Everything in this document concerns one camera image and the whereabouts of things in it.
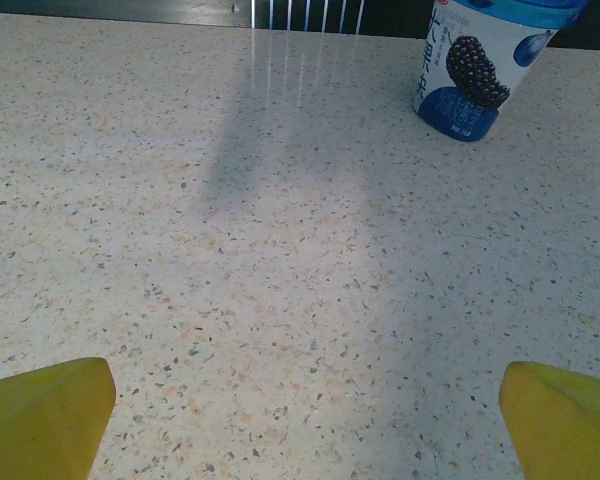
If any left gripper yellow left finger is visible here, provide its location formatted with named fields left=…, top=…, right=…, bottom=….
left=0, top=356, right=117, bottom=480

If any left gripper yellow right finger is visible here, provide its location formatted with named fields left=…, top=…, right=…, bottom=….
left=498, top=360, right=600, bottom=480

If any blue blackberry yogurt cup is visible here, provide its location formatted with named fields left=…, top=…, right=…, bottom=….
left=412, top=0, right=589, bottom=145

